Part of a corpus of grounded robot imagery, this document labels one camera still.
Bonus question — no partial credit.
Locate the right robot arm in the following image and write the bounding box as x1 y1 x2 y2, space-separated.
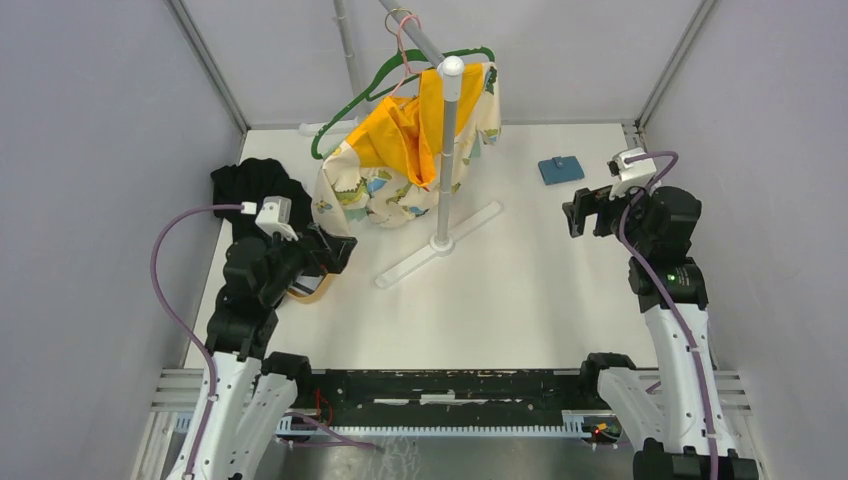
563 186 760 479

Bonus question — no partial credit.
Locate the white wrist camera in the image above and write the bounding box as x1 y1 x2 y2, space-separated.
255 196 299 241
607 147 657 200

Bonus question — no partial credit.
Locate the pink clothes hanger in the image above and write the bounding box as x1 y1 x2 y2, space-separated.
388 9 421 97

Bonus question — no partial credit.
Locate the yellow dinosaur print shirt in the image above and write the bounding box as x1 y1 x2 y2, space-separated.
312 62 501 236

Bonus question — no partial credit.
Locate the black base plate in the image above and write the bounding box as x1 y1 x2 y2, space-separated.
294 369 607 428

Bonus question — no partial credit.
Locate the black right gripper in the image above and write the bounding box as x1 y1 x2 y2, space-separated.
563 178 654 255

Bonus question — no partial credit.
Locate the white clothes rack stand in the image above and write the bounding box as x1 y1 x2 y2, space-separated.
319 1 503 289

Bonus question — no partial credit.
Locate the green clothes hanger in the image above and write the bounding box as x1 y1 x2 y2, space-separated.
310 46 496 160

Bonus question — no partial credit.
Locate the white slotted cable duct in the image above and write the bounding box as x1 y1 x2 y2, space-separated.
174 413 615 440

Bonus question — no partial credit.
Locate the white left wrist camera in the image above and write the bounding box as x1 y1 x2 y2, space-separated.
255 196 299 241

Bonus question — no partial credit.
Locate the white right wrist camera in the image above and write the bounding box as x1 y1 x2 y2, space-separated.
607 147 657 200

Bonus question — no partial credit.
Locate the yellow box of cards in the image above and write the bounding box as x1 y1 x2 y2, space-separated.
287 274 336 304

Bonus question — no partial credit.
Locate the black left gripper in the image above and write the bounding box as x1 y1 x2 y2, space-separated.
260 220 356 303

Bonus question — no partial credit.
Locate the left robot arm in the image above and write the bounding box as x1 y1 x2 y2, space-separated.
168 225 357 479

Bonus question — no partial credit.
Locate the black garment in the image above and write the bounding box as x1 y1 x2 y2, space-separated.
210 158 313 235

